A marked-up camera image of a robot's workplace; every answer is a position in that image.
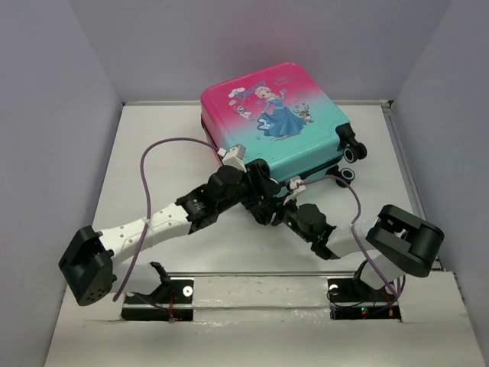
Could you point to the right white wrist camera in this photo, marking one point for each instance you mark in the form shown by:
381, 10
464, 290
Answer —
296, 187

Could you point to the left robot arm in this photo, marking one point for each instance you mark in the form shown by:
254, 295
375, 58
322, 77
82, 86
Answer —
92, 257

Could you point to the pink and teal suitcase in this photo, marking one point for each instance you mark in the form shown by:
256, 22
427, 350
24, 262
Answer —
282, 116

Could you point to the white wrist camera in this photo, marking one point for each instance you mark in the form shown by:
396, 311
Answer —
233, 157
296, 187

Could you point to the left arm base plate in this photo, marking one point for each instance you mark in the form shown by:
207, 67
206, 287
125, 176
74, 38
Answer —
170, 300

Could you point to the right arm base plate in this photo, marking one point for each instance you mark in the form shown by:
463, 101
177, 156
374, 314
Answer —
352, 300

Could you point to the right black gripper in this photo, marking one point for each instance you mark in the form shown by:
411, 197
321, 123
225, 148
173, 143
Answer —
266, 209

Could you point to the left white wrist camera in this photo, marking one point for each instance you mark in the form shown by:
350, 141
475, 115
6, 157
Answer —
233, 157

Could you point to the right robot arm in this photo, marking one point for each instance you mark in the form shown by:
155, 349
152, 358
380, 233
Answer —
397, 245

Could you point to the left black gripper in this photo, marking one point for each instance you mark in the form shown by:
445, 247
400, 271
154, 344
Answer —
264, 187

